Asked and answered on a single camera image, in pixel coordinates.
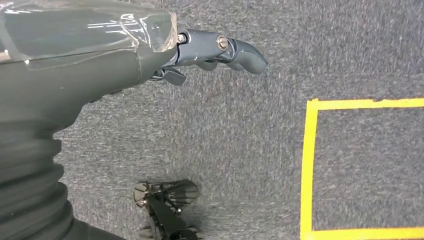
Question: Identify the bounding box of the black robot foot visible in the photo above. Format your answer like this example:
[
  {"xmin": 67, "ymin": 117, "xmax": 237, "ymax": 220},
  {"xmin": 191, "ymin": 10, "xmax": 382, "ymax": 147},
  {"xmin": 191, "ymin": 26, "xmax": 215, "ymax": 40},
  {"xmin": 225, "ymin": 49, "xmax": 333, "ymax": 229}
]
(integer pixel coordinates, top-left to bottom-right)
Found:
[{"xmin": 133, "ymin": 179, "xmax": 204, "ymax": 240}]

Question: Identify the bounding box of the yellow floor tape square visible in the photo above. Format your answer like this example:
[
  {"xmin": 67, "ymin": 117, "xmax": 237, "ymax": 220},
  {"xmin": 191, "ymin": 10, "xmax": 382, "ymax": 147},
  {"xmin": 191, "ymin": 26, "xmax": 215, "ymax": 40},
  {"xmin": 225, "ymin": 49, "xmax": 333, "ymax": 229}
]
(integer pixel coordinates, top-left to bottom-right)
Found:
[{"xmin": 299, "ymin": 97, "xmax": 424, "ymax": 240}]

